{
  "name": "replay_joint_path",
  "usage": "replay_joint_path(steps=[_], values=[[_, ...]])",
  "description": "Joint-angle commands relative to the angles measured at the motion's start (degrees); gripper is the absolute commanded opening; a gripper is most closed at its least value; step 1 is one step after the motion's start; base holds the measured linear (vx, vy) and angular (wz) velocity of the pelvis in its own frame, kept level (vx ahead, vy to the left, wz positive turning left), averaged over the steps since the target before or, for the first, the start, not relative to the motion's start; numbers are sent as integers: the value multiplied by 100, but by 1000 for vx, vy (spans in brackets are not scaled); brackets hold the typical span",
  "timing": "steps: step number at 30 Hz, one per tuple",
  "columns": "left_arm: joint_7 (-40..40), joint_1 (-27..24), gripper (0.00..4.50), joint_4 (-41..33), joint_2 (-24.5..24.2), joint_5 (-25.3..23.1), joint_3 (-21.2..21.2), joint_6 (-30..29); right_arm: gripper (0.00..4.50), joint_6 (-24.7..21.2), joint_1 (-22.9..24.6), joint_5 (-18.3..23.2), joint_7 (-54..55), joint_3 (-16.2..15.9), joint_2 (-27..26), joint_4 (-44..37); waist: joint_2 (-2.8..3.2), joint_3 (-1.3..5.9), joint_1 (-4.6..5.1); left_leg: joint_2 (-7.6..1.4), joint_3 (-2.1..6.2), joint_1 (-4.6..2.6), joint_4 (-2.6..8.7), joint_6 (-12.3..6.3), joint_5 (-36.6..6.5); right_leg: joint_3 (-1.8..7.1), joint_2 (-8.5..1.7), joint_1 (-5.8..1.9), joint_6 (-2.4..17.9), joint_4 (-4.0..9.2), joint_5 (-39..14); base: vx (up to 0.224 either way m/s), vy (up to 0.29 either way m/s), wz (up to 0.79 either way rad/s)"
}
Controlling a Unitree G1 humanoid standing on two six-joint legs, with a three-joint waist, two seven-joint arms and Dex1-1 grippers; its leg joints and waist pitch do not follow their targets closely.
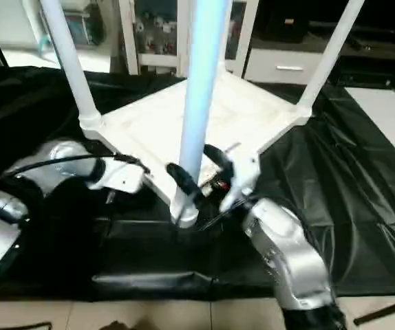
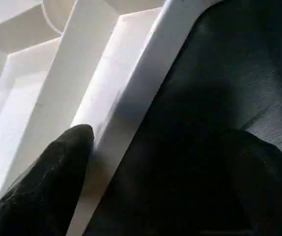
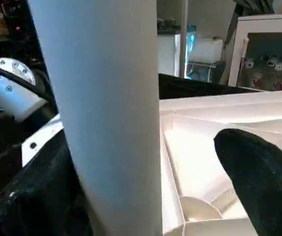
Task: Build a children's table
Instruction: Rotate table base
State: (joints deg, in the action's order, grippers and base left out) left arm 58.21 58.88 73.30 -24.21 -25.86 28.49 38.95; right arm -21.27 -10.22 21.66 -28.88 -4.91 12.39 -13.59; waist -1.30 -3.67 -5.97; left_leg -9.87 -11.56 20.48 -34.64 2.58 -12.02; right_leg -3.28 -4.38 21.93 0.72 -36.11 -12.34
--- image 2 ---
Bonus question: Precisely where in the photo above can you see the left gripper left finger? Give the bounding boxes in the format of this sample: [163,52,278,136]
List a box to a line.
[0,124,95,236]

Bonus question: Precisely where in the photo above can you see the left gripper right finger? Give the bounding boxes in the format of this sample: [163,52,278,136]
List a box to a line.
[219,129,282,236]

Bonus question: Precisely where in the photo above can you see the white plastic table top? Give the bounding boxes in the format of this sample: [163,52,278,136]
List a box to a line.
[0,0,221,236]

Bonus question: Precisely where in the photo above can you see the black work surface mat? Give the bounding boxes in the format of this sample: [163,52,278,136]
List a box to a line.
[82,0,282,236]

